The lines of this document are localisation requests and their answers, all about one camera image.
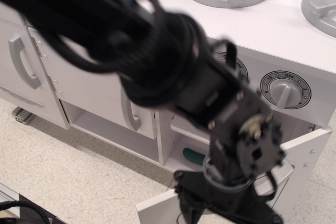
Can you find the grey middle control knob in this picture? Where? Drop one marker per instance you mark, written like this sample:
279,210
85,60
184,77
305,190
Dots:
242,69

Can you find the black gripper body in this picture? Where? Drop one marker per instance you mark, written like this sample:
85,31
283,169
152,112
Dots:
238,204

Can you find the grey control knob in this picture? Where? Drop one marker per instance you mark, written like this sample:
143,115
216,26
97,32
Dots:
242,69
285,90

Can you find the silver stove burner right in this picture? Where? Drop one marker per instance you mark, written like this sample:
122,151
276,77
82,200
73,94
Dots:
316,13

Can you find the white oven door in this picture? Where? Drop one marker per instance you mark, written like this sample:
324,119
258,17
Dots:
302,153

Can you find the white cabinet door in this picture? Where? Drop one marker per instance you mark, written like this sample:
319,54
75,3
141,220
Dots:
100,94

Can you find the white left fridge door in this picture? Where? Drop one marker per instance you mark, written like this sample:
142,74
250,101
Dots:
42,101

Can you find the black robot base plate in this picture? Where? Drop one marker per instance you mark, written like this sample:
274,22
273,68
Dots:
19,209

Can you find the silver fridge door handle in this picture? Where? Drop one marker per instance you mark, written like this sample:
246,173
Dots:
16,46

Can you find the green toy cucumber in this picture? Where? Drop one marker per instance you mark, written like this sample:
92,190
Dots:
193,156

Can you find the aluminium frame rail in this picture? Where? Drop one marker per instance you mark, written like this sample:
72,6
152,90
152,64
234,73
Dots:
22,116

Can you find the grey right control knob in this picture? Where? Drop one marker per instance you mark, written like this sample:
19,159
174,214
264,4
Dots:
285,90

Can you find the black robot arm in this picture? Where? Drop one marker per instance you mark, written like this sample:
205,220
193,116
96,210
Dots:
164,60

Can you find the silver cabinet door handle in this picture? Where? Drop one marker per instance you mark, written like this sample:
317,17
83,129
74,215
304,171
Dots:
133,122

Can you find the white toy kitchen unit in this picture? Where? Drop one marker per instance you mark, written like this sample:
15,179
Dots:
270,36

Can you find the silver oven door handle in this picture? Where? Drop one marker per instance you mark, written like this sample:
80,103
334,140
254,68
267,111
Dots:
281,174

